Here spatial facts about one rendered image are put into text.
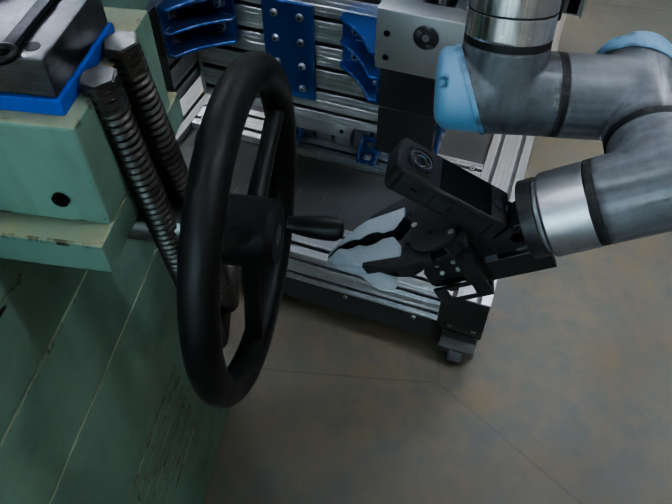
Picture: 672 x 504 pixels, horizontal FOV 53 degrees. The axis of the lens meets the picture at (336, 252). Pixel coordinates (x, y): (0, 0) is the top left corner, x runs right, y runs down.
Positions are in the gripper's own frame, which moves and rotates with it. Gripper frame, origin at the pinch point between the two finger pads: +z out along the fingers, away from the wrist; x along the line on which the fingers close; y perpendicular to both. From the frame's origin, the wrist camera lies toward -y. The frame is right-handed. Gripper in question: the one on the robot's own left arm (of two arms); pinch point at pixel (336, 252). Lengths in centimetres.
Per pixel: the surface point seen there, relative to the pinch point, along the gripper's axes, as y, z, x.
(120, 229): -19.7, 5.0, -12.1
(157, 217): -17.6, 4.5, -9.2
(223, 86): -24.1, -6.5, -6.6
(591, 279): 87, -8, 59
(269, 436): 54, 49, 10
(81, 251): -21.0, 6.3, -14.9
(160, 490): 26, 42, -12
